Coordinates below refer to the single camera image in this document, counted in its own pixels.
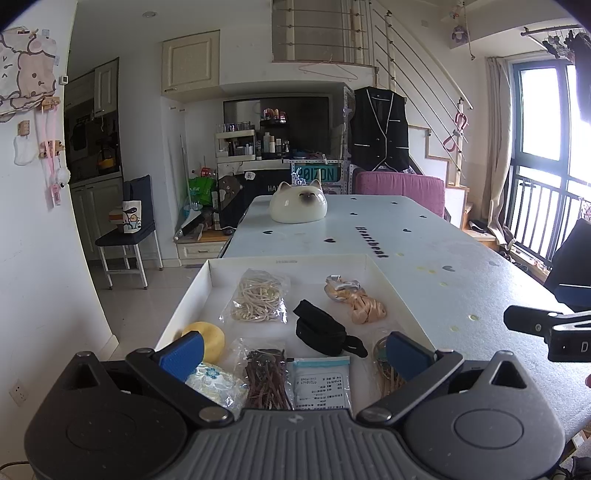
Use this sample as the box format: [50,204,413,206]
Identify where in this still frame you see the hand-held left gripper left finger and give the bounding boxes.
[59,330,235,428]

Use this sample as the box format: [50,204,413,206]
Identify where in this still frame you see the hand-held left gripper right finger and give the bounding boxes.
[357,330,528,426]

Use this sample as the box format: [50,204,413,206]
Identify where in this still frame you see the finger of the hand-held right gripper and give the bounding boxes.
[503,305,591,339]

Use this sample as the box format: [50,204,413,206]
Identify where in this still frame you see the bag of brown rubber bands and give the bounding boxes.
[372,335,409,398]

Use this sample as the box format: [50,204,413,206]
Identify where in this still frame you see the yellow scrunchie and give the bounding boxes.
[181,322,226,365]

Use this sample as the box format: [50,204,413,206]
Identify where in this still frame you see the blue floral scrunchie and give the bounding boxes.
[185,362,250,418]

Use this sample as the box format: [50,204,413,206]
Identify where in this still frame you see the bag of dark hair ties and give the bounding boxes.
[228,337,296,411]

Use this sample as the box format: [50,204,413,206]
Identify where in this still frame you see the white packet with blue strip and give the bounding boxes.
[287,356,352,411]

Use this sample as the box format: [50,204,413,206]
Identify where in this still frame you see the black fabric headband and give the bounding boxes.
[293,299,369,358]

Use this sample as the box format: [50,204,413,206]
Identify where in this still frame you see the bag of beige hair ties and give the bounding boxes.
[219,268,291,324]

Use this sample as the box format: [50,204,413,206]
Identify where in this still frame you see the white shallow cardboard tray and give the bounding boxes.
[154,255,437,411]

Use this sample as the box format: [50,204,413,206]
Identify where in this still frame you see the navy covered chair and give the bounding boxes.
[95,174,163,291]
[545,219,591,312]

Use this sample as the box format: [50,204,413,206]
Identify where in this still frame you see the wooden stair step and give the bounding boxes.
[464,217,502,252]

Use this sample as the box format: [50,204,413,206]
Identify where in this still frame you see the white low drawer cabinet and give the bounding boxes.
[175,228,232,266]

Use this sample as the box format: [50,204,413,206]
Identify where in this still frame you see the white printed tote bag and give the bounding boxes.
[121,200,143,234]

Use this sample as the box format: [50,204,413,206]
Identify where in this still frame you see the green plastic bag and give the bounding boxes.
[188,175,217,204]

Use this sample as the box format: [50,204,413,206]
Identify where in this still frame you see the beige curtain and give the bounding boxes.
[485,56,520,252]

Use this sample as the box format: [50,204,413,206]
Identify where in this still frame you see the pink folded mattress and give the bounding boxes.
[355,171,446,220]

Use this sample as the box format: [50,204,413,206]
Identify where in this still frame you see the balcony window with railing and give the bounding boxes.
[503,60,591,278]

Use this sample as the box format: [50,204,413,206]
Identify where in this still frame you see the white cat-shaped ceramic bowl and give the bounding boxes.
[270,180,328,224]

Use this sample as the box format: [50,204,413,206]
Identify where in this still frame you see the black printed cloth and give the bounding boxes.
[217,168,296,230]

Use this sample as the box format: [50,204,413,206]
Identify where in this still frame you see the teal sign plate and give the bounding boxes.
[292,165,342,185]

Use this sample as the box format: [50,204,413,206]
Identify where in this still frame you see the pink hook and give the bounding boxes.
[443,111,468,153]

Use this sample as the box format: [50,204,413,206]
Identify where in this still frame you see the white organizer with bottles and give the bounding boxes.
[213,130,257,160]

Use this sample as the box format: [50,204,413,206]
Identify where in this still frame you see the grey perforated metal rack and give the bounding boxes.
[342,85,356,195]

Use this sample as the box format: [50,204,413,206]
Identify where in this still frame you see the black vest with white trim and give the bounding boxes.
[348,85,411,172]

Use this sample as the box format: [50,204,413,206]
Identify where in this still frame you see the stair railing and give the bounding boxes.
[369,0,474,185]

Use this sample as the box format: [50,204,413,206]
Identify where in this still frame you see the dark hanging garment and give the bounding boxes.
[573,32,591,123]

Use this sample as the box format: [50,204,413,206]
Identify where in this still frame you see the white bib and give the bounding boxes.
[14,136,38,166]

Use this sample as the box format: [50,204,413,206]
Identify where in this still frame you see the clothes rod with clips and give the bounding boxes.
[521,25,591,61]

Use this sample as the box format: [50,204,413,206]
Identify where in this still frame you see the cream cabinet door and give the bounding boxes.
[161,30,221,93]

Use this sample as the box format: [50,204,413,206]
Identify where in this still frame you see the loft railing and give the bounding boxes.
[272,0,375,63]

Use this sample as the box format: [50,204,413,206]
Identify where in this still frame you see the pink hanging lanyards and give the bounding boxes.
[39,108,70,208]

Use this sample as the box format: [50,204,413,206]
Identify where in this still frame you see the kitchen wall cabinet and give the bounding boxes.
[93,58,121,118]

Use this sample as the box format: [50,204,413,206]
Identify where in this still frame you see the wire clothes hanger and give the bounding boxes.
[298,60,356,81]

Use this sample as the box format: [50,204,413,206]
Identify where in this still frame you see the printed cloth wall bag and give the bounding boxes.
[0,28,58,116]

